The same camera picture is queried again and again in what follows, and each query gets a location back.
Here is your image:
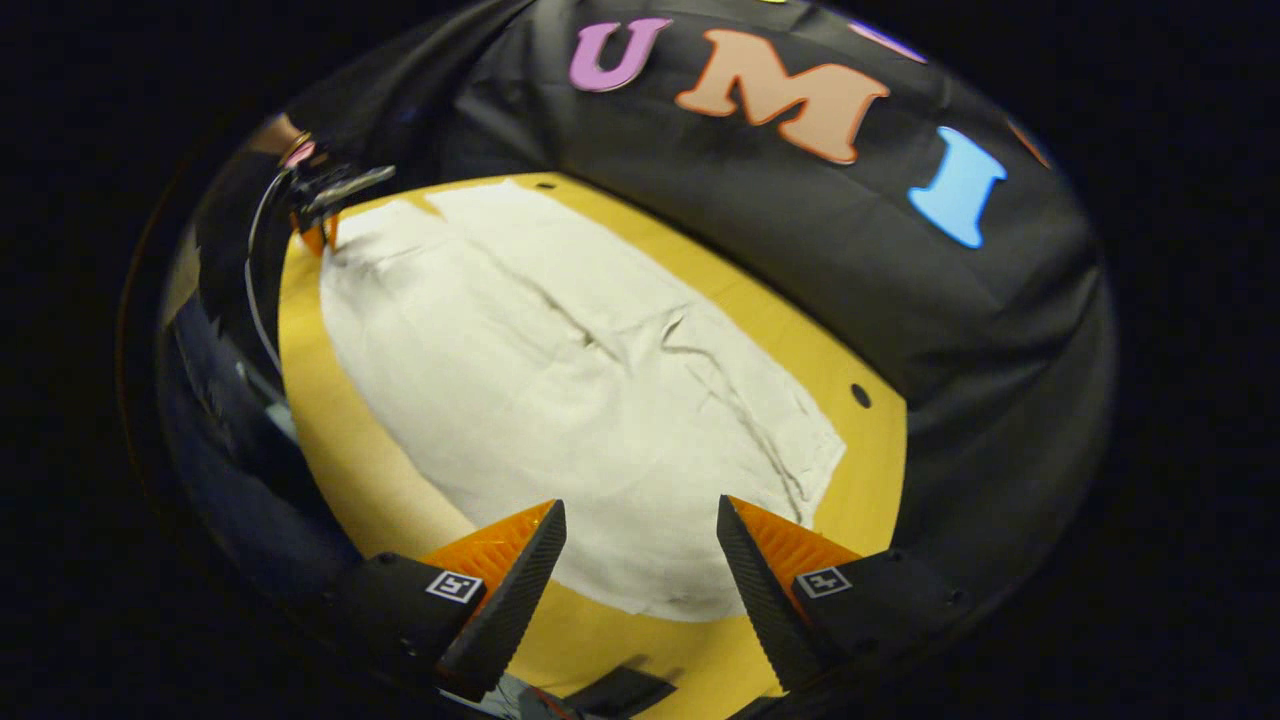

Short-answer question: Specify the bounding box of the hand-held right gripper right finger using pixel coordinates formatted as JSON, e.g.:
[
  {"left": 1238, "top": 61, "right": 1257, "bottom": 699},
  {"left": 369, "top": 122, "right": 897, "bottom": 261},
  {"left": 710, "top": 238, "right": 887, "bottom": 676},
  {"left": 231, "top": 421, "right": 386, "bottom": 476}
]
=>
[{"left": 716, "top": 495, "right": 976, "bottom": 691}]

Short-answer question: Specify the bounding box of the black backdrop cloth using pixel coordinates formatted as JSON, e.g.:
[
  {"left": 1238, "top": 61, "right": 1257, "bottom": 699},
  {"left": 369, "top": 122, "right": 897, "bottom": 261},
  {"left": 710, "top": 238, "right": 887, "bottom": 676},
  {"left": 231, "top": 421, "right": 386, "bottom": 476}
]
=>
[{"left": 195, "top": 0, "right": 1116, "bottom": 641}]

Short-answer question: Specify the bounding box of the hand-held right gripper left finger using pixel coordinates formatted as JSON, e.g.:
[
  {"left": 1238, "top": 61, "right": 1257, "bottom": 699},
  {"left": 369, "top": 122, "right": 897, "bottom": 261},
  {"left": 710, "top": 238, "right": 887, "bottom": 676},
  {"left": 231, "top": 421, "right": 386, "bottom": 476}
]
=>
[{"left": 330, "top": 500, "right": 567, "bottom": 701}]

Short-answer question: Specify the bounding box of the person's dark clothing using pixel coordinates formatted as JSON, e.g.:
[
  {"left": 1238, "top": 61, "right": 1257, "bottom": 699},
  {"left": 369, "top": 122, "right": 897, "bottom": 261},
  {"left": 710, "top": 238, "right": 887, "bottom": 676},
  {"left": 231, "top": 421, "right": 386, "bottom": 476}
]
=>
[{"left": 160, "top": 230, "right": 356, "bottom": 611}]

